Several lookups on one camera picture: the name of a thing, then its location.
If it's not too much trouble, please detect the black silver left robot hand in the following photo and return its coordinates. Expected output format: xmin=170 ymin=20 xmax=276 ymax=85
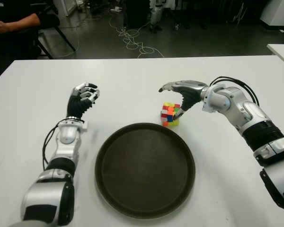
xmin=66 ymin=81 xmax=101 ymax=120

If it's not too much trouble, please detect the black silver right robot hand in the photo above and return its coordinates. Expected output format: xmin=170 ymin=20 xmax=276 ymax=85
xmin=158 ymin=80 xmax=208 ymax=121

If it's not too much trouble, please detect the multicoloured Rubik's cube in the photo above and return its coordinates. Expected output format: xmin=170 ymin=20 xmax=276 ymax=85
xmin=160 ymin=102 xmax=182 ymax=127

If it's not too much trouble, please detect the person's bare forearm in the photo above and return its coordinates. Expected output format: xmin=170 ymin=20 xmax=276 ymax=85
xmin=0 ymin=13 xmax=41 ymax=35

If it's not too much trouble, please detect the round dark brown plate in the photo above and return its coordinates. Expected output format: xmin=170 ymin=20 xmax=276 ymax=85
xmin=94 ymin=122 xmax=196 ymax=219

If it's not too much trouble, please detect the black chair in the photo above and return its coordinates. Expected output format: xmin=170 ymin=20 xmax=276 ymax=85
xmin=33 ymin=4 xmax=76 ymax=60

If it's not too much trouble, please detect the seated person black shirt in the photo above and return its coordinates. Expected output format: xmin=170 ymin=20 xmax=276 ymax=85
xmin=0 ymin=0 xmax=42 ymax=79

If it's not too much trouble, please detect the folded metal stand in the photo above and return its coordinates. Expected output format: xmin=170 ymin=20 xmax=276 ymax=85
xmin=231 ymin=0 xmax=248 ymax=24

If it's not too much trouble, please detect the black cabinet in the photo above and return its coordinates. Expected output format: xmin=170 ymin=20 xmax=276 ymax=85
xmin=124 ymin=0 xmax=152 ymax=28

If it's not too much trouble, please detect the white cabinet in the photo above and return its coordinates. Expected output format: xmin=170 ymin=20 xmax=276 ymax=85
xmin=52 ymin=0 xmax=78 ymax=17

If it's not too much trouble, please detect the white side table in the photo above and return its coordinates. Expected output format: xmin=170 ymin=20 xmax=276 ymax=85
xmin=266 ymin=44 xmax=284 ymax=69

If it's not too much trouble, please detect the white machine housing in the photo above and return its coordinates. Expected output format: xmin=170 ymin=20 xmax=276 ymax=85
xmin=260 ymin=0 xmax=284 ymax=31

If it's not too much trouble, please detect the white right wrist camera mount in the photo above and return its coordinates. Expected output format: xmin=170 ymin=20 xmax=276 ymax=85
xmin=202 ymin=101 xmax=213 ymax=113

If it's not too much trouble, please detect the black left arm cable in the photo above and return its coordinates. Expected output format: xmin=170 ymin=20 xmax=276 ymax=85
xmin=42 ymin=119 xmax=85 ymax=166

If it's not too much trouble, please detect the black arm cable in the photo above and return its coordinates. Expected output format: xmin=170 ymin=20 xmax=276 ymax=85
xmin=42 ymin=119 xmax=85 ymax=166
xmin=209 ymin=76 xmax=260 ymax=106

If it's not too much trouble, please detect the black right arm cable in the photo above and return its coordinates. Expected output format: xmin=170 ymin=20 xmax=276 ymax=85
xmin=209 ymin=76 xmax=260 ymax=106

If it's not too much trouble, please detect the thin white floor cable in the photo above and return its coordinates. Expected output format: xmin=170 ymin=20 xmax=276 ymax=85
xmin=58 ymin=14 xmax=112 ymax=59

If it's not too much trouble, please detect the tangled white floor cable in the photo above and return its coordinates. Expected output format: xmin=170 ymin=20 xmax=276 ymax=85
xmin=108 ymin=16 xmax=165 ymax=59

